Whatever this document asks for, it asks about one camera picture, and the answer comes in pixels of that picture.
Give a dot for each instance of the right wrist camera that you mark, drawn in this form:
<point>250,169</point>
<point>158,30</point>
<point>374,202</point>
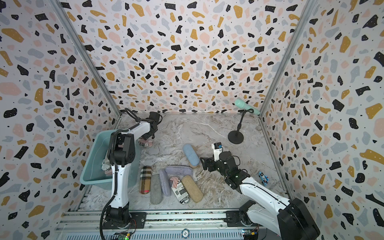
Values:
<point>217,150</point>

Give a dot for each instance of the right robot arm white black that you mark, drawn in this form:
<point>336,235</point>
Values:
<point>290,219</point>

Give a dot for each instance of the grey felt case front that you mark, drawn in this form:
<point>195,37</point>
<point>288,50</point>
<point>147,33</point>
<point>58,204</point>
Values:
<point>156,194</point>

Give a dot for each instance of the tan felt case front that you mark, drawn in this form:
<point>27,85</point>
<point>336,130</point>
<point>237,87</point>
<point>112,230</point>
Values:
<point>192,189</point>

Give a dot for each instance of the plaid tartan glasses case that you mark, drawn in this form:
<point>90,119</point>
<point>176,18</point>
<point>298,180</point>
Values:
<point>145,180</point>

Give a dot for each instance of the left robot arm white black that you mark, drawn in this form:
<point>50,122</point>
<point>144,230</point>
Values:
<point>122,153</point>

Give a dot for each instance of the tan case behind blue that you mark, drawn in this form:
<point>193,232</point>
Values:
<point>196,160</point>

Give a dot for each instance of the newspaper flag case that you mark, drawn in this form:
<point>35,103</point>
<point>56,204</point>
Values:
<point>107,167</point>
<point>179,190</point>
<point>145,143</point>

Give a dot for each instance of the purple felt case horizontal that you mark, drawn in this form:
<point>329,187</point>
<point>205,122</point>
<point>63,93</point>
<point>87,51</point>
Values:
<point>178,170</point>

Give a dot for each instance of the purple felt case diagonal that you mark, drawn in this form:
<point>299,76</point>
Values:
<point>164,180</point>

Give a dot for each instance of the small blue toy car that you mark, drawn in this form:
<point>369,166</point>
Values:
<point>263,178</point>

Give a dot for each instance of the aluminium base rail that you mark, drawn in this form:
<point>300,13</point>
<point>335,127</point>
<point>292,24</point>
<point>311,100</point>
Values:
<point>159,225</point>

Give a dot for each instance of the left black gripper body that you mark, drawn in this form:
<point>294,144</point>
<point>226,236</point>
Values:
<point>151,132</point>

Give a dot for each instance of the newspaper flag case front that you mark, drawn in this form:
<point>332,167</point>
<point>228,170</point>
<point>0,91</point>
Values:
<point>179,190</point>

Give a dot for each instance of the teal plastic storage box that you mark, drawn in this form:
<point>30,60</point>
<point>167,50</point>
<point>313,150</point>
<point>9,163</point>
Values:
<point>93,174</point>

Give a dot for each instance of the light blue felt case right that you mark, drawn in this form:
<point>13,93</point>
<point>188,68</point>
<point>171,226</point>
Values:
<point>189,152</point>

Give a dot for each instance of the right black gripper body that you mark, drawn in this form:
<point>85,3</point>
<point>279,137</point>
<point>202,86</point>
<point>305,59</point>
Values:
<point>219,167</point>

